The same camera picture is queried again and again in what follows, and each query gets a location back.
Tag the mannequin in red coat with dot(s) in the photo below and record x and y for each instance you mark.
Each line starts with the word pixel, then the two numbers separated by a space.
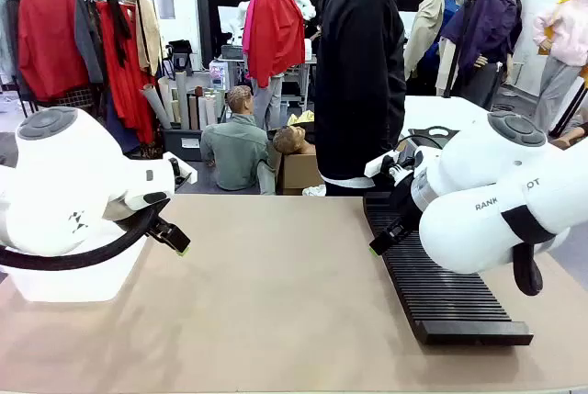
pixel 278 36

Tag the loose mannequin head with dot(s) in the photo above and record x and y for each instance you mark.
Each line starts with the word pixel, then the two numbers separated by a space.
pixel 289 139

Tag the red hanging shirt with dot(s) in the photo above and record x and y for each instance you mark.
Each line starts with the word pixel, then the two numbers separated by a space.
pixel 46 45

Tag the pink scarf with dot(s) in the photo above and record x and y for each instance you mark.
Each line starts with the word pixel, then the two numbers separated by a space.
pixel 257 3

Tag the black flat bag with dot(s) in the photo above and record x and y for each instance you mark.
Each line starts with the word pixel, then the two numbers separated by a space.
pixel 432 137

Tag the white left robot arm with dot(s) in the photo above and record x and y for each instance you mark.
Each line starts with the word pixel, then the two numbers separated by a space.
pixel 69 183

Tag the beige hanging garment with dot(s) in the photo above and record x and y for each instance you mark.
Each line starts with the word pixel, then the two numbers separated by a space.
pixel 149 36

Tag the mannequin in purple jacket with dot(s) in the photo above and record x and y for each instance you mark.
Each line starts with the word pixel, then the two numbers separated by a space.
pixel 487 22

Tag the seated mannequin grey-green jacket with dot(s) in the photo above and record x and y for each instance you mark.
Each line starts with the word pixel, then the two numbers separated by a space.
pixel 236 150

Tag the cream paper roll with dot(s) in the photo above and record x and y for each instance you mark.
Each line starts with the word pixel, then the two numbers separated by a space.
pixel 166 95

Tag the tall grey paper roll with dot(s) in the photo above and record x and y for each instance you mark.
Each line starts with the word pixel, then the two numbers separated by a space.
pixel 182 100

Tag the person in black jacket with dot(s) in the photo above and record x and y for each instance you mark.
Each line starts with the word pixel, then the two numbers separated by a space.
pixel 358 68

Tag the white paper roll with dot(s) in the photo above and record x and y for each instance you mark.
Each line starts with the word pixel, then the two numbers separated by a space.
pixel 210 109

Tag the pale grey hanging garment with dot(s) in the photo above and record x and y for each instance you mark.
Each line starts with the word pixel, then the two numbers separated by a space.
pixel 7 36

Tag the red hanging dress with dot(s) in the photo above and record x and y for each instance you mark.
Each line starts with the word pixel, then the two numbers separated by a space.
pixel 128 91

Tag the white table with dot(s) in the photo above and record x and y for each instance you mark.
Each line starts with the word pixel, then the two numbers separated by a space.
pixel 441 111

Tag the black slotted PCB rack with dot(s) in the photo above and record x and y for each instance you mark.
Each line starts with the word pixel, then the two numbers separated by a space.
pixel 436 293

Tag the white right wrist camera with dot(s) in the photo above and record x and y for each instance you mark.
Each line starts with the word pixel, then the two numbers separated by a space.
pixel 379 165

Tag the brown cardboard box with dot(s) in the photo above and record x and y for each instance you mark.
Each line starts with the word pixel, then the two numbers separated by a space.
pixel 298 173

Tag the mannequin in pink hoodie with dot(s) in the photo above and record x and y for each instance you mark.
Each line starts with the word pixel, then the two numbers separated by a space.
pixel 565 31

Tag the mannequin in beige coat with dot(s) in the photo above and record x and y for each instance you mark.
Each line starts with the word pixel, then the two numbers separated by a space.
pixel 429 22

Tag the leaning grey paper roll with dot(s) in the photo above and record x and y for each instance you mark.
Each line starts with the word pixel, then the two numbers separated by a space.
pixel 156 107

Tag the yellow crumpled cloth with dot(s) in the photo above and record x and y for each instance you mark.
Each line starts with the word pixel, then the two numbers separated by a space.
pixel 301 117

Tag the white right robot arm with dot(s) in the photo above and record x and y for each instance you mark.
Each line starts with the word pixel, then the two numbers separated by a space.
pixel 482 228

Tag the clear plastic storage box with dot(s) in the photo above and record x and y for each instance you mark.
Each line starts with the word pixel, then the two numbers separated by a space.
pixel 69 284

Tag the black hanging scarf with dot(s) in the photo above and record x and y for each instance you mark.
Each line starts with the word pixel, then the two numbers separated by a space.
pixel 120 31

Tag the dark grey storage bin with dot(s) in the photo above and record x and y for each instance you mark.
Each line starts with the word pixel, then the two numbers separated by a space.
pixel 181 143

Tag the black stand pole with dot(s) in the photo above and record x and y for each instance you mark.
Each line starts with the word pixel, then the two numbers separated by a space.
pixel 459 45

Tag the navy blue garment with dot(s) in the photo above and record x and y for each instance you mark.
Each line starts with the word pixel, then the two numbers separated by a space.
pixel 121 132

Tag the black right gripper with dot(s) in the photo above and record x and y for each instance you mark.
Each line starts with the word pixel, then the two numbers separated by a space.
pixel 404 180

